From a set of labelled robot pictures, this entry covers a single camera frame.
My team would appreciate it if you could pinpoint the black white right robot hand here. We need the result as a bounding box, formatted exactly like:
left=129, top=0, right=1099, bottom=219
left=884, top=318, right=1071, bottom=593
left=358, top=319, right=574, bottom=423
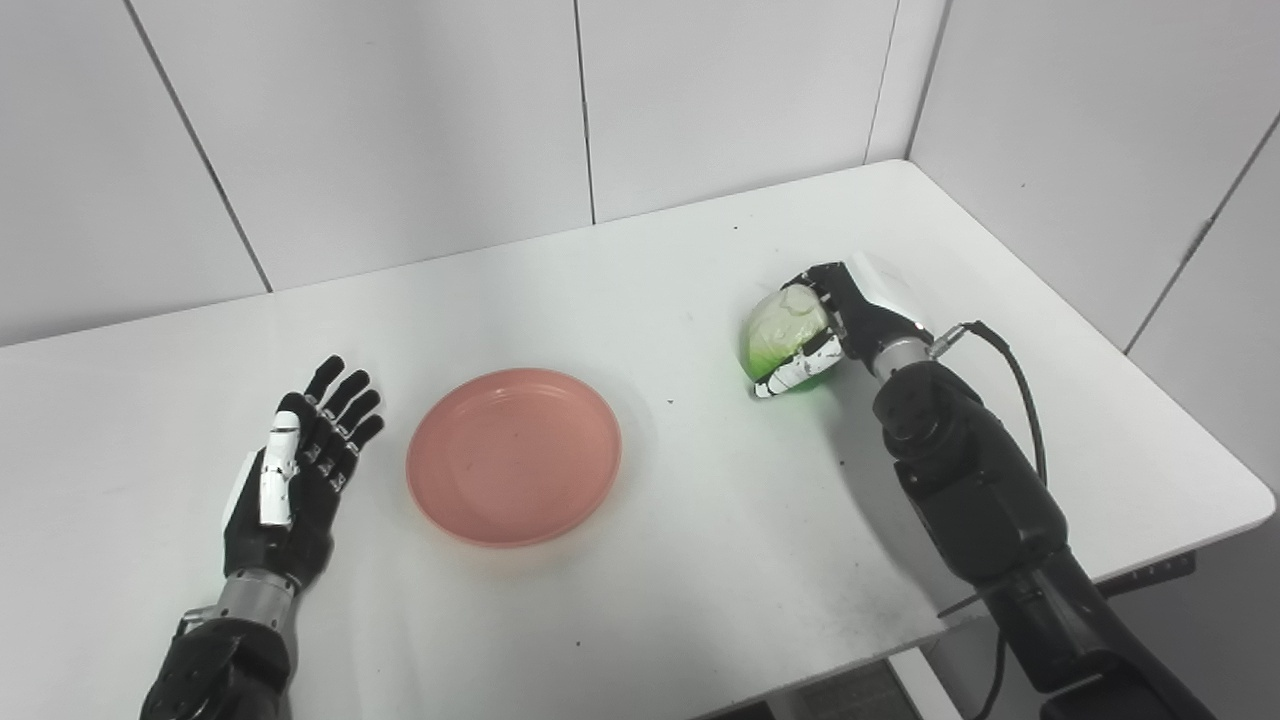
left=752, top=252, right=936, bottom=399

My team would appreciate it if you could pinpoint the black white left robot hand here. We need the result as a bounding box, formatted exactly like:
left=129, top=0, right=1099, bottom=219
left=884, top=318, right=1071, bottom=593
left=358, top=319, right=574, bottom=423
left=222, top=355, right=386, bottom=593

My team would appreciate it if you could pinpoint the green white toy cabbage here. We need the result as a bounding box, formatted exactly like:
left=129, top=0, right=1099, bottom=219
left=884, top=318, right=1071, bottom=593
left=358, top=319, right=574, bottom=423
left=740, top=285, right=846, bottom=396

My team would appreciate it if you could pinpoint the pink plate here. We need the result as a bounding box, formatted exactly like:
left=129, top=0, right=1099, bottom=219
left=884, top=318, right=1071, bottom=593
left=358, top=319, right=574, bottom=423
left=405, top=368, right=623, bottom=548

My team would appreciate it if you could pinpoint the white table leg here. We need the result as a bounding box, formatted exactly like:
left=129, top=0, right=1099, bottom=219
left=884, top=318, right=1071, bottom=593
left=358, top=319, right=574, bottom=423
left=885, top=640, right=1001, bottom=720

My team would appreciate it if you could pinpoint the black table control box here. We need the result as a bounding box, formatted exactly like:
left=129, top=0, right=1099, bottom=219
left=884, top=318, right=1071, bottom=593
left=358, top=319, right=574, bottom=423
left=1095, top=550, right=1198, bottom=599

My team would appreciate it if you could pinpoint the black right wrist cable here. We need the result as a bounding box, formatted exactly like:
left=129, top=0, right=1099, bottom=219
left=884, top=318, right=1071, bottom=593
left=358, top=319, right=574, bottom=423
left=930, top=320, right=1049, bottom=720

